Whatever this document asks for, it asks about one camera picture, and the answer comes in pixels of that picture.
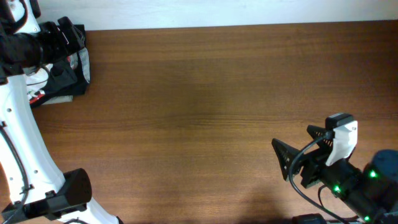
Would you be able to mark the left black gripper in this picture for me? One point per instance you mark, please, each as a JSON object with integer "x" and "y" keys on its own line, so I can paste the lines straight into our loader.
{"x": 60, "y": 48}

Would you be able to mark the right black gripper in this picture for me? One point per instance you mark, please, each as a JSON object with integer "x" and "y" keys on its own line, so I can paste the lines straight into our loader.
{"x": 316, "y": 159}

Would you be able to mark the white t-shirt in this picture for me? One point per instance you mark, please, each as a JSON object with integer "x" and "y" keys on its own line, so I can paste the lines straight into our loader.
{"x": 52, "y": 78}

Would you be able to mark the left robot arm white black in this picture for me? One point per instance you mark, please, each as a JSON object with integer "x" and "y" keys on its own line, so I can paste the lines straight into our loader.
{"x": 37, "y": 187}

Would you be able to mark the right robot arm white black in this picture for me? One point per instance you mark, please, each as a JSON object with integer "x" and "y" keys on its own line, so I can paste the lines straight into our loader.
{"x": 370, "y": 193}

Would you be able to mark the black shirt with white lettering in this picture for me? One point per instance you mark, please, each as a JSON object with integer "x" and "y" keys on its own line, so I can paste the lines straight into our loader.
{"x": 59, "y": 82}

